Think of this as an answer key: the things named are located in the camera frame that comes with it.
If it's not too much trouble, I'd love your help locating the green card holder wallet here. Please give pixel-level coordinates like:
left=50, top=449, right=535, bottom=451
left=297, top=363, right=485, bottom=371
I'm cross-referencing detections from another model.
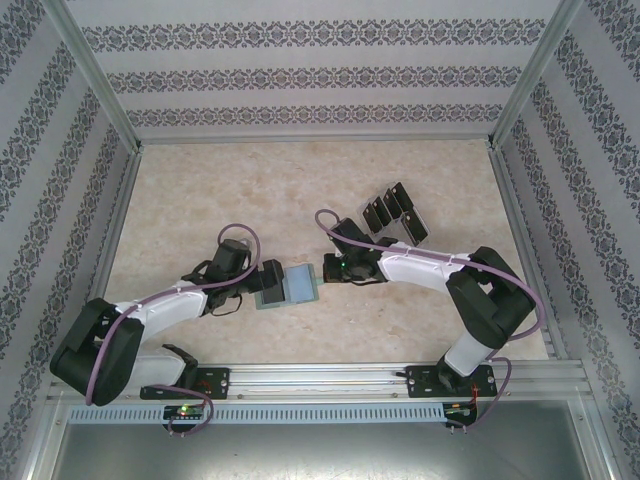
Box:
left=253, top=263, right=322, bottom=312

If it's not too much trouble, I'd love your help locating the black VIP card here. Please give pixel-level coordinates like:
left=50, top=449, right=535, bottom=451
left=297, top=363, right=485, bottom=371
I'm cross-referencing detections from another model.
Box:
left=382, top=188, right=404, bottom=217
left=370, top=195, right=394, bottom=225
left=389, top=182, right=415, bottom=211
left=402, top=210, right=431, bottom=246
left=361, top=199, right=387, bottom=235

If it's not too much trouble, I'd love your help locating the small controller board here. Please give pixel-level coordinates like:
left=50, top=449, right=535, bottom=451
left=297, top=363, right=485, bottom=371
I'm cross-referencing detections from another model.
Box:
left=443, top=399, right=480, bottom=427
left=160, top=403, right=207, bottom=427

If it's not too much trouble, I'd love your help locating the grey metal panel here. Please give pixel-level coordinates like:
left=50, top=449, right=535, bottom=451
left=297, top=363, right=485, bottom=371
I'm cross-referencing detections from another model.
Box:
left=49, top=422, right=619, bottom=480

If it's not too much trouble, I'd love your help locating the thin black cable loop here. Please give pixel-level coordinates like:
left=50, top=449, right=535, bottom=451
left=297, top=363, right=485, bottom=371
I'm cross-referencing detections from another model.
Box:
left=208, top=297, right=244, bottom=317

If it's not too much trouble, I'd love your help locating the purple cable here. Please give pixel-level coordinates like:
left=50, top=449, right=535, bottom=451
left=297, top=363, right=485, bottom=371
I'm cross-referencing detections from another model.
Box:
left=314, top=208, right=546, bottom=436
left=85, top=223, right=264, bottom=437

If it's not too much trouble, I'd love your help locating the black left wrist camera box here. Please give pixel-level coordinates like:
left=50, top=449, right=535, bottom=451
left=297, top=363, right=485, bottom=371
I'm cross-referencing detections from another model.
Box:
left=212, top=239, right=251, bottom=281

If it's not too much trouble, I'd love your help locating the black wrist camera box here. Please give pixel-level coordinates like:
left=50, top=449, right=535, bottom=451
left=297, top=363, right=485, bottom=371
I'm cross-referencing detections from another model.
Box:
left=212, top=239, right=251, bottom=281
left=329, top=217, right=374, bottom=251

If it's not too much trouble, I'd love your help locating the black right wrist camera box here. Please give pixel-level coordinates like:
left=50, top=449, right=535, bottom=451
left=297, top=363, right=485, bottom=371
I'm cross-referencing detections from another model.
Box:
left=329, top=217, right=374, bottom=251

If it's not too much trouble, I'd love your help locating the long aluminium base rail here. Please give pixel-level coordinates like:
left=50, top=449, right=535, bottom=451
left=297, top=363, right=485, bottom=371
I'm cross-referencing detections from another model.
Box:
left=48, top=363, right=592, bottom=402

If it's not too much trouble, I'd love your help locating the white slotted cable duct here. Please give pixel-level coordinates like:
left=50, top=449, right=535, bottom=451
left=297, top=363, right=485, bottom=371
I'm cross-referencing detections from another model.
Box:
left=67, top=403, right=447, bottom=424

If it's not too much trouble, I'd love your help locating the aluminium frame rail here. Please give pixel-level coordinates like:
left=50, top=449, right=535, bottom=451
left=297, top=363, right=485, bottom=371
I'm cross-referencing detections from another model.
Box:
left=487, top=144, right=572, bottom=362
left=68, top=147, right=145, bottom=365

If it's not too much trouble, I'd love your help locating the aluminium frame post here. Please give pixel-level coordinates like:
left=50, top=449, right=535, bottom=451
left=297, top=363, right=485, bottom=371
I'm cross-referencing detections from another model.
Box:
left=22, top=394, right=71, bottom=480
left=485, top=0, right=587, bottom=150
left=49, top=0, right=145, bottom=153
left=569, top=399, right=621, bottom=480

